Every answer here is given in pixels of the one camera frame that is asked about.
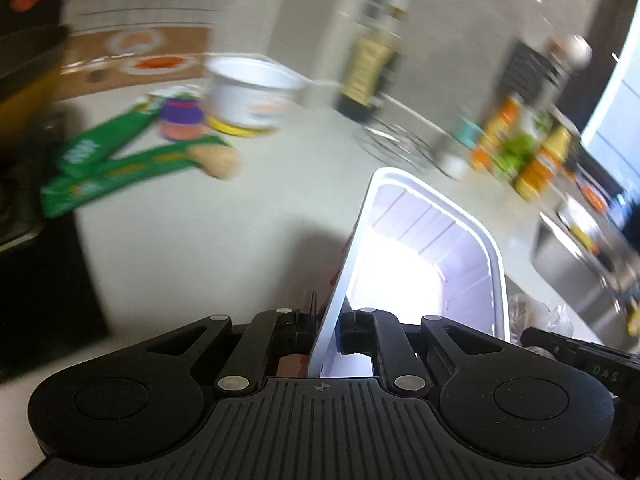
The orange seasoning packets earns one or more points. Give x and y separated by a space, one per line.
524 145

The green snack wrapper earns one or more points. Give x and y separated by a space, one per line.
212 155
104 140

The metal wire trivet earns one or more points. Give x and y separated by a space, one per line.
395 146

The dark soy sauce bottle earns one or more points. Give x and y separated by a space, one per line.
371 67

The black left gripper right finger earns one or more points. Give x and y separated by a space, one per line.
379 335

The black stove cooktop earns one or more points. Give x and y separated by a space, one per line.
49 308

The white paper cup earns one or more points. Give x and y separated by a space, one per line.
249 92

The black perforated rack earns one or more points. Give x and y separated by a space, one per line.
536 76

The purple snack packet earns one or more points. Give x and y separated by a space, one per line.
181 119

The kitchen wall poster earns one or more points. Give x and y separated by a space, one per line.
120 43

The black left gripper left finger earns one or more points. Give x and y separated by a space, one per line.
258 347

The white plastic food tray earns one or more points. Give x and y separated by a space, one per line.
412 252

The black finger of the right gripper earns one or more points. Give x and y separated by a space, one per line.
618 371

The teal capped white bottle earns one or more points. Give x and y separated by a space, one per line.
452 151

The yellow cooking pot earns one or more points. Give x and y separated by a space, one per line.
32 50

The stainless steel sink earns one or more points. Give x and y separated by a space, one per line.
586 261

